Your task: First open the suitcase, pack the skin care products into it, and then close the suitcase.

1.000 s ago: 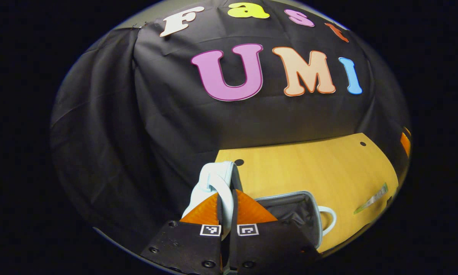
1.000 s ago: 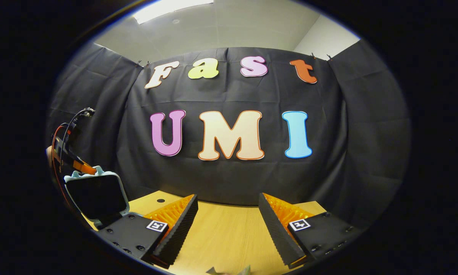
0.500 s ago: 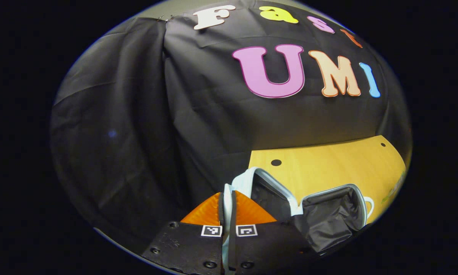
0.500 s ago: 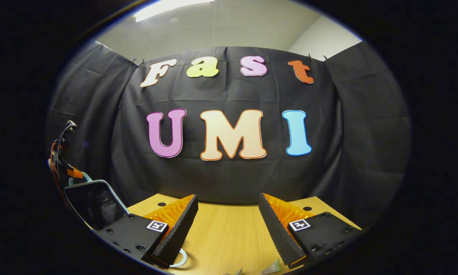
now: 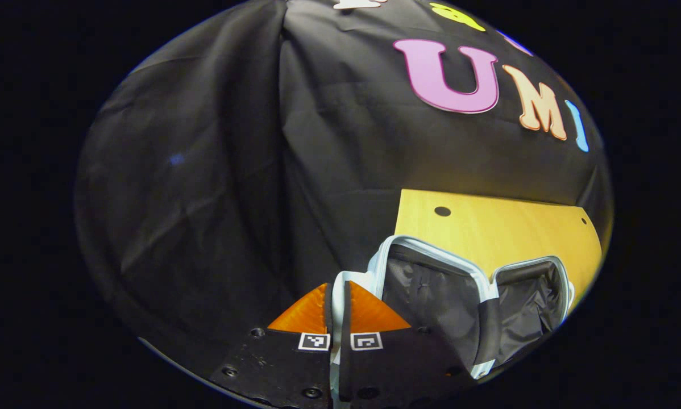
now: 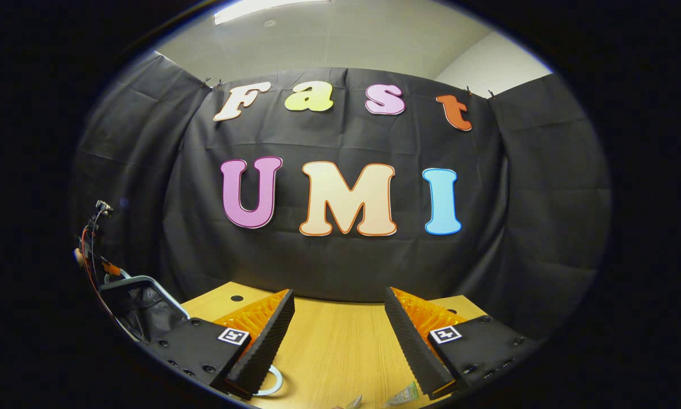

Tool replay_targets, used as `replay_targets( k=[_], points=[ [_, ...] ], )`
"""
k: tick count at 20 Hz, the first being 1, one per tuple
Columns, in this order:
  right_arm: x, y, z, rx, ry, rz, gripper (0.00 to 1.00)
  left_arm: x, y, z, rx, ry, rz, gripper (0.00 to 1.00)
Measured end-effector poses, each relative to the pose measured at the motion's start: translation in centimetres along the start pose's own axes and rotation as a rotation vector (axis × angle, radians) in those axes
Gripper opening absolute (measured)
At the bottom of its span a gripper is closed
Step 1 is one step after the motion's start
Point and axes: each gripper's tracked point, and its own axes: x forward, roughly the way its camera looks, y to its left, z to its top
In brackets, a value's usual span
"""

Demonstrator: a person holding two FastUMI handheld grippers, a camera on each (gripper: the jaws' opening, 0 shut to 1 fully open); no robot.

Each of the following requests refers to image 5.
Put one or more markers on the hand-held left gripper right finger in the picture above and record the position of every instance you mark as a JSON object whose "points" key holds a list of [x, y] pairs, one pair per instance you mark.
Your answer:
{"points": [[391, 369]]}

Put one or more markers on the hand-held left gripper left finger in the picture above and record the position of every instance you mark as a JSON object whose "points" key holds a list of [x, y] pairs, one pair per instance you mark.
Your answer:
{"points": [[283, 369]]}

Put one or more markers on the pale blue suitcase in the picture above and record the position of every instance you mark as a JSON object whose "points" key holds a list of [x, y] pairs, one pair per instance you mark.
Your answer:
{"points": [[426, 284]]}

